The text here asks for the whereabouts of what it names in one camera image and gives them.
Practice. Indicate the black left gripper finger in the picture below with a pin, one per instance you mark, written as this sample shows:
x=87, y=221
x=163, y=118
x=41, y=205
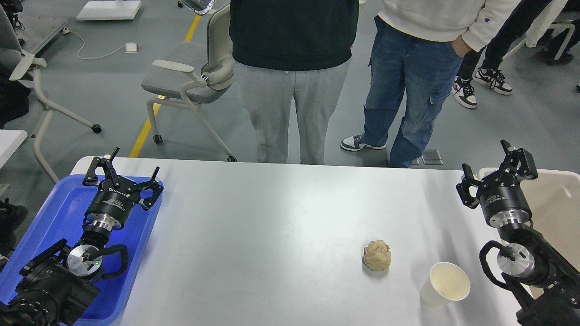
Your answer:
x=151, y=184
x=104, y=163

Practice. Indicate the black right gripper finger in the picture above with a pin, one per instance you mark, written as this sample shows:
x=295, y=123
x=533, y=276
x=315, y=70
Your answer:
x=467, y=182
x=517, y=165

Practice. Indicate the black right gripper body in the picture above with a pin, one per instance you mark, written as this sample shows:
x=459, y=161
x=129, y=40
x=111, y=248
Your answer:
x=503, y=204

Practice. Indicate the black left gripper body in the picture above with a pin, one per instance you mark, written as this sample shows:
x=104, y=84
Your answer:
x=111, y=207

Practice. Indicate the white paper cup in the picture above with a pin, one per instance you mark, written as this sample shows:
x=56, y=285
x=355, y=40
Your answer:
x=446, y=282

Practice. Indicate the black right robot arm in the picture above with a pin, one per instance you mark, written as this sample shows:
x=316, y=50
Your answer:
x=543, y=282

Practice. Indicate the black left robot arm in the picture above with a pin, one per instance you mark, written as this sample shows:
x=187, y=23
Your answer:
x=77, y=262

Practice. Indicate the blue plastic tray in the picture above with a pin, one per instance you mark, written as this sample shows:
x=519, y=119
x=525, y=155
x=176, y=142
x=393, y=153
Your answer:
x=61, y=217

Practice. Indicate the beige plastic bin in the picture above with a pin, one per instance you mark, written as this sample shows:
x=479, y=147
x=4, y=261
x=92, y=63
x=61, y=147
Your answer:
x=554, y=201

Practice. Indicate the black shoe lower left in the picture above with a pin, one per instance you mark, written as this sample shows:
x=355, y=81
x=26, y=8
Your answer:
x=11, y=217

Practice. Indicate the white side table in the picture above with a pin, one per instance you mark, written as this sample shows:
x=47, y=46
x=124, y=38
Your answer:
x=10, y=141

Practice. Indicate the crumpled brown paper ball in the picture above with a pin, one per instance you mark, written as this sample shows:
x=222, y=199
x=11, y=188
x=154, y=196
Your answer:
x=377, y=256

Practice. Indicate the grey office chair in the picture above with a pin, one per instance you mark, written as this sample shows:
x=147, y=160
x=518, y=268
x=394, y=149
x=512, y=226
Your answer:
x=193, y=74

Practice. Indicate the black bag at left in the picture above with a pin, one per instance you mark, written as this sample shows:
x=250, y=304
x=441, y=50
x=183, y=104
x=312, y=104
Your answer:
x=14, y=100

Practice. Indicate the person in black trousers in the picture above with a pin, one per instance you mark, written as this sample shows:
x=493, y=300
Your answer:
x=483, y=66

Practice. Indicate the grey chair at left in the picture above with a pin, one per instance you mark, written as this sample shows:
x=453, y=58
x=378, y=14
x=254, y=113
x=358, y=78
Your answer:
x=24, y=68

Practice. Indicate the person in blue jeans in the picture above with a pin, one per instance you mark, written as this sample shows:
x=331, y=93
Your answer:
x=417, y=52

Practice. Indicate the grey floor cart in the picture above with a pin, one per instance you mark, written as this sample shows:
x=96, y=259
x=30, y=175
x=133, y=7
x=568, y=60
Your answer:
x=39, y=31

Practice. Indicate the white flat platform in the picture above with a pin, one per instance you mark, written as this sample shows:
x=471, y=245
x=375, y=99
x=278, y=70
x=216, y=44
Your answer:
x=109, y=10

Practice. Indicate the shiny metal tray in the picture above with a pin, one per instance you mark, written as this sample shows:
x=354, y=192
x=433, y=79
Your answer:
x=200, y=7

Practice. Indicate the person in grey sweatpants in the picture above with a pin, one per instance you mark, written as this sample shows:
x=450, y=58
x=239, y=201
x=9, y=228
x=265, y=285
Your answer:
x=291, y=52

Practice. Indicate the white power adapter with cable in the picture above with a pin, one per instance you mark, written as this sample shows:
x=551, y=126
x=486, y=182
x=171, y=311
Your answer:
x=127, y=47

